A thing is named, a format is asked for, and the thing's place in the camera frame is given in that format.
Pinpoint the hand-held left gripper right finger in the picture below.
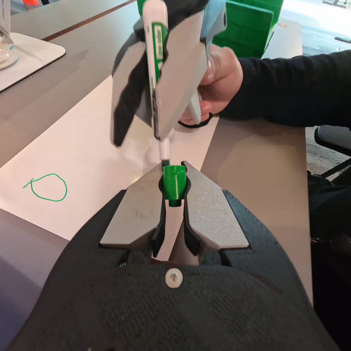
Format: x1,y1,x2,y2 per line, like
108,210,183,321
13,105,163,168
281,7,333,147
181,161,250,256

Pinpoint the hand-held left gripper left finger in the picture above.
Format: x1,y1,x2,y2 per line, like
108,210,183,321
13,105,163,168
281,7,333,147
99,162,167,258

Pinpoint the person's right forearm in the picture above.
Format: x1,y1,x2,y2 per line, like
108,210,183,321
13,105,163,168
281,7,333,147
219,50,351,128

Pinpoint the green marker cap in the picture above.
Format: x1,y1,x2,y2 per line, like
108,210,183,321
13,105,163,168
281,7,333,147
162,165,187,207

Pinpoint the green whiteboard marker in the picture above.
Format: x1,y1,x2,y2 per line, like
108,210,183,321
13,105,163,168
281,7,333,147
143,0,172,162

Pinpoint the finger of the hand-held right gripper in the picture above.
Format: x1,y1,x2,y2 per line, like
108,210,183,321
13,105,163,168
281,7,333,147
110,42,148,148
153,10,209,141

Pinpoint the person's right hand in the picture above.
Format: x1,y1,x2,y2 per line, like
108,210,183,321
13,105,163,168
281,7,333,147
180,45,244,126

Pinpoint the green plastic bin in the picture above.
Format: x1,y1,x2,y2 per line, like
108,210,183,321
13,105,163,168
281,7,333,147
137,0,284,59

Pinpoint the white clipboard stand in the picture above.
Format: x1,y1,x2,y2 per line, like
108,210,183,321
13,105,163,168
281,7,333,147
0,26,66,92

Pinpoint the black mesh office chair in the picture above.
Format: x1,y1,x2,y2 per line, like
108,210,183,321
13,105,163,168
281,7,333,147
314,125,351,177

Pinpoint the white whiteboard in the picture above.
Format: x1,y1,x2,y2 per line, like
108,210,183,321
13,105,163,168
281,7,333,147
0,75,220,261

